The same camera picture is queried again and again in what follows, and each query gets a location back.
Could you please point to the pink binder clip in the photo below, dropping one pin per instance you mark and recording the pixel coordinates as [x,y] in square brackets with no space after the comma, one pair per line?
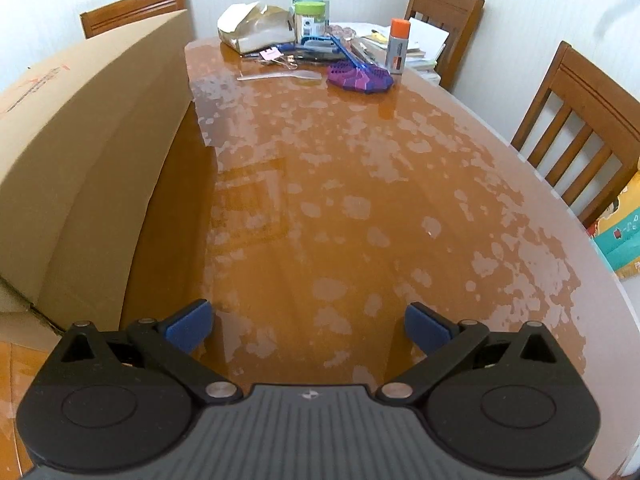
[271,54]

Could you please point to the purple fly swatter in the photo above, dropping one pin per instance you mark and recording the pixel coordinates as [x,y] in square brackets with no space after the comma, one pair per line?
[360,80]

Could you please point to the orange cap spray can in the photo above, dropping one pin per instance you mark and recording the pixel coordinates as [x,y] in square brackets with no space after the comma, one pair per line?
[397,50]

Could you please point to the blue stapler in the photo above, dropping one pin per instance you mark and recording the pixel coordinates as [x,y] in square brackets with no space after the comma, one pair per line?
[320,41]

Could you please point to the green lid jar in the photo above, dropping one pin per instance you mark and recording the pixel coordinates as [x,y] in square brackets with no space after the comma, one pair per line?
[309,22]

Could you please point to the colourful printed bag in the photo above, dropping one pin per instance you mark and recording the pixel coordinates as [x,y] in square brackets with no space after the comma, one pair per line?
[622,230]

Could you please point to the wooden chair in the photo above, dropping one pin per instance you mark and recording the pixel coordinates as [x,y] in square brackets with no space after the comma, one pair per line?
[575,75]
[130,10]
[440,2]

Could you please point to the metal binder clip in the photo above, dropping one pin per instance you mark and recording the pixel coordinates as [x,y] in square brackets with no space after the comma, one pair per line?
[289,61]

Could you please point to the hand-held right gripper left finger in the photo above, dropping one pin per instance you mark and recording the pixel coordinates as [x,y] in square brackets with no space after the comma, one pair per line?
[192,327]

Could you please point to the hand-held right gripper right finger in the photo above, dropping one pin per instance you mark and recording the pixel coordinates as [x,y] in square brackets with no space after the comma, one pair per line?
[425,330]

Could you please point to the stack of papers and books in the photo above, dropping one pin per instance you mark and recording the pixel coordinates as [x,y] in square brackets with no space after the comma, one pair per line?
[425,35]

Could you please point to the wooden desktop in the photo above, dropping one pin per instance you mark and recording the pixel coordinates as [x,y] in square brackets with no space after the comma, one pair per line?
[350,210]

